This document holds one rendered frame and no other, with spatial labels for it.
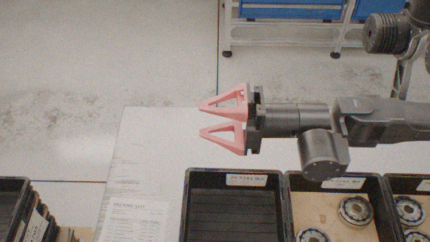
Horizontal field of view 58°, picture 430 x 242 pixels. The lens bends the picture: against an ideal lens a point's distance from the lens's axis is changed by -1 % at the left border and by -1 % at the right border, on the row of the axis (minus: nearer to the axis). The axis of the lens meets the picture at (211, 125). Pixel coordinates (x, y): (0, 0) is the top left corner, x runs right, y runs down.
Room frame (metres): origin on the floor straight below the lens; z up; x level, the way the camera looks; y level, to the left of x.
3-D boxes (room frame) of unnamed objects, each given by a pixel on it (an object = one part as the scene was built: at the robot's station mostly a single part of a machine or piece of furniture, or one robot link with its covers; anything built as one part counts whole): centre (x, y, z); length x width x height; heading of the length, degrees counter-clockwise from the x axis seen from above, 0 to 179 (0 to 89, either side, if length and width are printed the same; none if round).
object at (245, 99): (0.42, -0.03, 1.47); 0.09 x 0.07 x 0.07; 90
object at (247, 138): (0.42, -0.03, 1.44); 0.09 x 0.07 x 0.07; 90
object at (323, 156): (0.38, -0.19, 1.45); 0.12 x 0.11 x 0.09; 90
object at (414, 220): (0.57, -0.60, 0.86); 0.10 x 0.10 x 0.01
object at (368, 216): (0.58, -0.44, 0.86); 0.10 x 0.10 x 0.01
